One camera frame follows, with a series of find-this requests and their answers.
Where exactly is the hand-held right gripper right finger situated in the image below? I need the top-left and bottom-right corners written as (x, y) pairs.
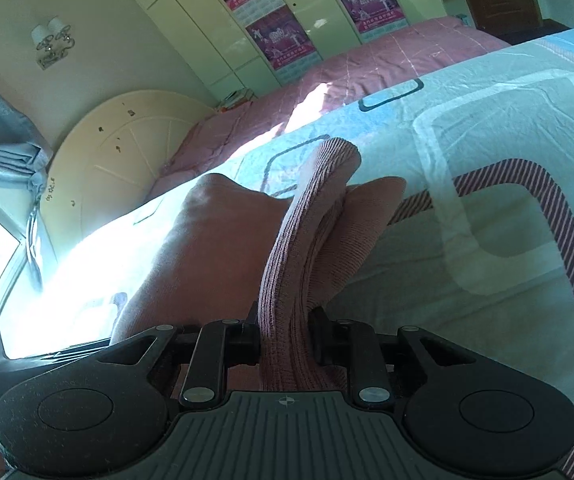
top-left (309, 306), bottom-right (474, 407)

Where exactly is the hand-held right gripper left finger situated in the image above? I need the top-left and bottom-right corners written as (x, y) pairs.
top-left (99, 302), bottom-right (264, 409)

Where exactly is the pink sweatshirt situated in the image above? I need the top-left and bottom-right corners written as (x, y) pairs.
top-left (109, 137), bottom-right (408, 393)

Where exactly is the cream round headboard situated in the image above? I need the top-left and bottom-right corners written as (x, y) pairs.
top-left (39, 89), bottom-right (218, 257)

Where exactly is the grey curtain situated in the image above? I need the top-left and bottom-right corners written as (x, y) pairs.
top-left (0, 64), bottom-right (56, 287)

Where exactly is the light blue patterned bed sheet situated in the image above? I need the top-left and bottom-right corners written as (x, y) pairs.
top-left (12, 24), bottom-right (574, 480)

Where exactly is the pink bed cover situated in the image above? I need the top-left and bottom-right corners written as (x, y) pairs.
top-left (146, 16), bottom-right (514, 202)

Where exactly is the cream glossy wardrobe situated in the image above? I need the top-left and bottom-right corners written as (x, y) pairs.
top-left (98, 0), bottom-right (468, 107)

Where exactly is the wall lamp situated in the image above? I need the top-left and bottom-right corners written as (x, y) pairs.
top-left (31, 16), bottom-right (76, 70)

